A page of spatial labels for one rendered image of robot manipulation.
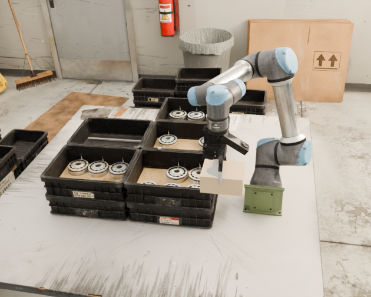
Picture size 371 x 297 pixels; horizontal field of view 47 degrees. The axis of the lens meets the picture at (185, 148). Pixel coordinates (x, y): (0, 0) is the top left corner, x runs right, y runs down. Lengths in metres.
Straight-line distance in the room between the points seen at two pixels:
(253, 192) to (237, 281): 0.44
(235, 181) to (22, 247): 1.02
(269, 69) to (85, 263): 1.13
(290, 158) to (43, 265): 1.16
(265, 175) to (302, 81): 2.86
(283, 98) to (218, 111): 0.49
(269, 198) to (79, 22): 3.80
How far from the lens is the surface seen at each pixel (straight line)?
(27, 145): 3.51
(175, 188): 1.86
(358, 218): 3.27
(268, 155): 2.01
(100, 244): 1.98
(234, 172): 1.61
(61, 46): 5.53
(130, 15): 5.04
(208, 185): 1.61
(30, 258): 2.02
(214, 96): 1.45
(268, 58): 1.86
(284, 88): 1.88
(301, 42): 4.71
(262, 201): 2.03
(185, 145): 2.34
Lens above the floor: 2.05
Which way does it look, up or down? 32 degrees down
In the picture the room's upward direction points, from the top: 3 degrees counter-clockwise
